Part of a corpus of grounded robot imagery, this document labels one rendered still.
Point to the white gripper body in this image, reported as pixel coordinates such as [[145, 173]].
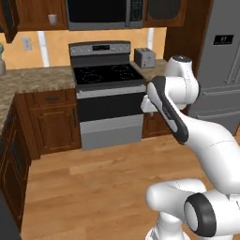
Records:
[[146, 105]]

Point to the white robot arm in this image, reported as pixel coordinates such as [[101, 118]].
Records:
[[215, 150]]

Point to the wooden base cabinet run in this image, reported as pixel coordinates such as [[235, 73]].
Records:
[[14, 168]]

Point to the open wooden cabinet door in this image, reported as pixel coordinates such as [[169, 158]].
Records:
[[9, 17]]

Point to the grey stove with black hob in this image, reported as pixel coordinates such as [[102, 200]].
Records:
[[108, 103]]

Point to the grey toaster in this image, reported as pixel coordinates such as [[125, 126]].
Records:
[[144, 57]]

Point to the tall wooden side panel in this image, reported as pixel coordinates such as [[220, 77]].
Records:
[[184, 34]]

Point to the grey fridge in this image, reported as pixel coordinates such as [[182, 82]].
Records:
[[218, 62]]

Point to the wooden cupboard door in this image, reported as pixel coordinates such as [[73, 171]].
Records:
[[54, 128]]

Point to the wooden drawer front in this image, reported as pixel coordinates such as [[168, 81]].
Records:
[[50, 98]]

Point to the grey black microwave oven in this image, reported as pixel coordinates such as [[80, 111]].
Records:
[[100, 12]]

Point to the clear glass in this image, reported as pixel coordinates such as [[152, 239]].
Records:
[[52, 19]]

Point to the grey object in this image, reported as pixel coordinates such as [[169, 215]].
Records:
[[2, 67]]

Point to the teal object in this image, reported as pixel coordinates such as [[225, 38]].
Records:
[[1, 51]]

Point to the wooden wall cabinet glass door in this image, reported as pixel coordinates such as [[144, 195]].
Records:
[[164, 12]]

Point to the grey wall socket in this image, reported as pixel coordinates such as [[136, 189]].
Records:
[[27, 43]]

